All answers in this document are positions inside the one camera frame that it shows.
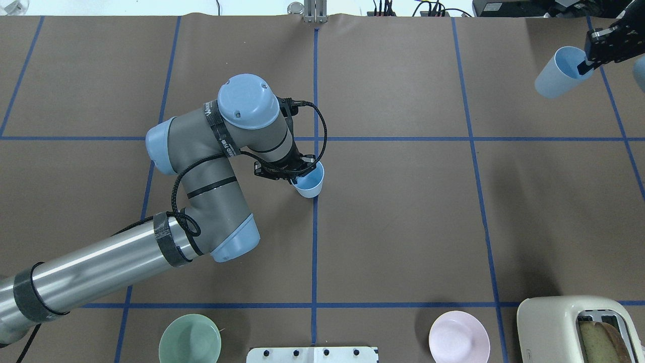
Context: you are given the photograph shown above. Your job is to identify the toast slice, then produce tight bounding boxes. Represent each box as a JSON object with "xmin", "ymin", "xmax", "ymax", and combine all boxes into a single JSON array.
[{"xmin": 578, "ymin": 321, "xmax": 632, "ymax": 362}]

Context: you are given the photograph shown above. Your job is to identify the blue cup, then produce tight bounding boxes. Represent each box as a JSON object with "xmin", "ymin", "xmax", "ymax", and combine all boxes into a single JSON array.
[
  {"xmin": 534, "ymin": 46, "xmax": 594, "ymax": 99},
  {"xmin": 292, "ymin": 162, "xmax": 325, "ymax": 199}
]

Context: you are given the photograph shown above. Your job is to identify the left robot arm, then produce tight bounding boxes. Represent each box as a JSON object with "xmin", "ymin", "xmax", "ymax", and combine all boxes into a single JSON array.
[{"xmin": 2, "ymin": 74, "xmax": 325, "ymax": 347}]

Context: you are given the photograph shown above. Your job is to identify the aluminium frame post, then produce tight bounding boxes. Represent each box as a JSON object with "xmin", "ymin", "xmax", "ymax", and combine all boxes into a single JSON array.
[{"xmin": 302, "ymin": 0, "xmax": 329, "ymax": 24}]

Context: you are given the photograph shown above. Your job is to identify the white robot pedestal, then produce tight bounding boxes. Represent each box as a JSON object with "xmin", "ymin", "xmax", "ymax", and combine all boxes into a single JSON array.
[{"xmin": 246, "ymin": 345, "xmax": 380, "ymax": 362}]

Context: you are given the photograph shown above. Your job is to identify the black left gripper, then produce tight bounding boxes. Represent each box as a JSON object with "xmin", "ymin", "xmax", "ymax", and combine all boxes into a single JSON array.
[{"xmin": 253, "ymin": 97, "xmax": 318, "ymax": 181}]

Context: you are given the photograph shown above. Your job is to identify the pink bowl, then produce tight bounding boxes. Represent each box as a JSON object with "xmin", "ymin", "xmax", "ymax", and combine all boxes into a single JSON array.
[{"xmin": 428, "ymin": 311, "xmax": 491, "ymax": 362}]

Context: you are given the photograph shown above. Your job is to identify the green bowl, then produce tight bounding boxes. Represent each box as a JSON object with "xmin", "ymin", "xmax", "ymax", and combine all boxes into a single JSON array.
[{"xmin": 158, "ymin": 314, "xmax": 223, "ymax": 362}]

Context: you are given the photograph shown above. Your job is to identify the cream toaster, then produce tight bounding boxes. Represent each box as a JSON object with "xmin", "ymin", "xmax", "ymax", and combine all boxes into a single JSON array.
[{"xmin": 517, "ymin": 295, "xmax": 643, "ymax": 362}]

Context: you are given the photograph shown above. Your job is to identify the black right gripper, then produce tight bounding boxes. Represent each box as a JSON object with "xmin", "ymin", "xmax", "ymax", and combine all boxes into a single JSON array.
[{"xmin": 577, "ymin": 1, "xmax": 644, "ymax": 77}]

